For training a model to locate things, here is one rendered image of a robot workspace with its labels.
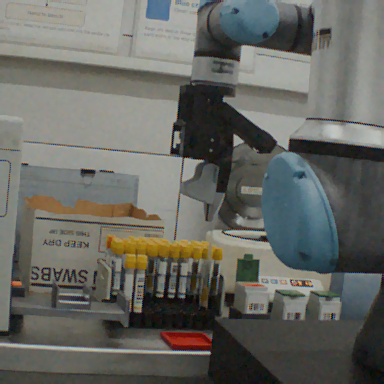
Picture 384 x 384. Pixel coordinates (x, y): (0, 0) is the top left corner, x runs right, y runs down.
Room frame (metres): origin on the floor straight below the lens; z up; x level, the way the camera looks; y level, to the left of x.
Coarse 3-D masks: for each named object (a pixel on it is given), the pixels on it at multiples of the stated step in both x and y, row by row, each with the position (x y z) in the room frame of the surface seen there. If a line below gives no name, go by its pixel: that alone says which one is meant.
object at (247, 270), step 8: (248, 256) 1.20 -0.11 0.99; (240, 264) 1.19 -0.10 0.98; (248, 264) 1.19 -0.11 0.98; (256, 264) 1.20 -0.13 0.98; (240, 272) 1.19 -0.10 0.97; (248, 272) 1.19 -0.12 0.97; (256, 272) 1.20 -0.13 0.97; (240, 280) 1.19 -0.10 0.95; (248, 280) 1.19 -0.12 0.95; (256, 280) 1.20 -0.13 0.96
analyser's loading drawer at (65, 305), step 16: (16, 304) 1.01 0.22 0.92; (32, 304) 1.02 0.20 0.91; (48, 304) 1.03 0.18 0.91; (64, 304) 1.02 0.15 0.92; (80, 304) 1.02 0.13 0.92; (96, 304) 1.07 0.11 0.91; (112, 304) 1.09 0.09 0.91; (128, 304) 1.04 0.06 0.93; (112, 320) 1.04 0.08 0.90; (128, 320) 1.04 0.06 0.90
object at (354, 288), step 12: (336, 276) 1.26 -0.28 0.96; (348, 276) 1.24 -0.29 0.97; (360, 276) 1.25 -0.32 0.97; (372, 276) 1.26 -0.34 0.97; (336, 288) 1.26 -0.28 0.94; (348, 288) 1.24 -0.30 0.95; (360, 288) 1.25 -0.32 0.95; (372, 288) 1.26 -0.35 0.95; (348, 300) 1.24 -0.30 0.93; (360, 300) 1.26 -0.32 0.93; (372, 300) 1.27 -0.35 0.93; (348, 312) 1.25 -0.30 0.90; (360, 312) 1.26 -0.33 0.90
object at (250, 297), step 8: (240, 288) 1.17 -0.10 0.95; (248, 288) 1.15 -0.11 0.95; (256, 288) 1.15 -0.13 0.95; (264, 288) 1.16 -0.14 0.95; (240, 296) 1.16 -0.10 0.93; (248, 296) 1.14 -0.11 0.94; (256, 296) 1.15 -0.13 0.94; (264, 296) 1.15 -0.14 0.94; (240, 304) 1.16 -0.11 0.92; (248, 304) 1.14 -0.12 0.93; (256, 304) 1.15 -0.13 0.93; (264, 304) 1.15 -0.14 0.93; (248, 312) 1.14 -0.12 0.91; (256, 312) 1.15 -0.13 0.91; (264, 312) 1.15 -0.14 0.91
